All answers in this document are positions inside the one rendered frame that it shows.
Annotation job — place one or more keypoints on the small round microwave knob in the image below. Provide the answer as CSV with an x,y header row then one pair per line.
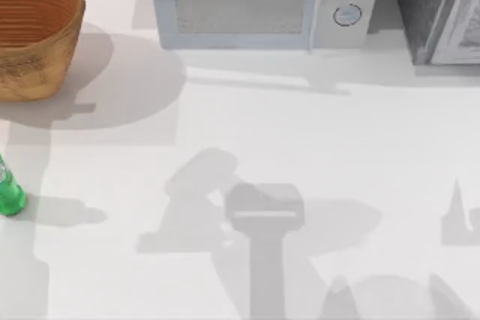
x,y
347,14

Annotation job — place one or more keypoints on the green bottle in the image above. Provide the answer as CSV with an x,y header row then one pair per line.
x,y
9,198

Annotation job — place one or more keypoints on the grey cabinet door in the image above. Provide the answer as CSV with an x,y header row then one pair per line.
x,y
459,16

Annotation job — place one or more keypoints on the grey cabinet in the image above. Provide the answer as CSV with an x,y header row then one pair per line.
x,y
420,9

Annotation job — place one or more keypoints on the microwave oven door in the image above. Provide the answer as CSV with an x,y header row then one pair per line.
x,y
236,3

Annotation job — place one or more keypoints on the pale microwave oven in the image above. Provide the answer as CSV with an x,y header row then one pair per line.
x,y
262,1

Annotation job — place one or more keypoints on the brown wicker basket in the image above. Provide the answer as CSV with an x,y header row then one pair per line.
x,y
35,46

